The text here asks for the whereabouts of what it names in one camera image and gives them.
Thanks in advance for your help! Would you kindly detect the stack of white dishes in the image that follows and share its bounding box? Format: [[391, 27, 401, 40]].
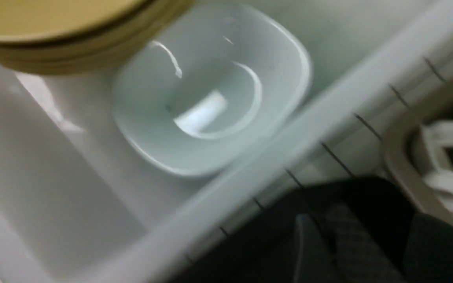
[[112, 2, 313, 178]]

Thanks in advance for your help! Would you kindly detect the stack of tan bowls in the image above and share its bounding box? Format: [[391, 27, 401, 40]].
[[0, 0, 195, 75]]

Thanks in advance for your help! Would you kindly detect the large white plastic tub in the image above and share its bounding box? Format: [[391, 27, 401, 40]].
[[0, 0, 453, 283]]

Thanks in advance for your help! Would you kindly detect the olive plastic spoon bin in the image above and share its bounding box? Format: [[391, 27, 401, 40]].
[[382, 79, 453, 226]]

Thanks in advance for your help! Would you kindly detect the black plastic serving tray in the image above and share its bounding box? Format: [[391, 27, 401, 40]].
[[169, 176, 453, 283]]

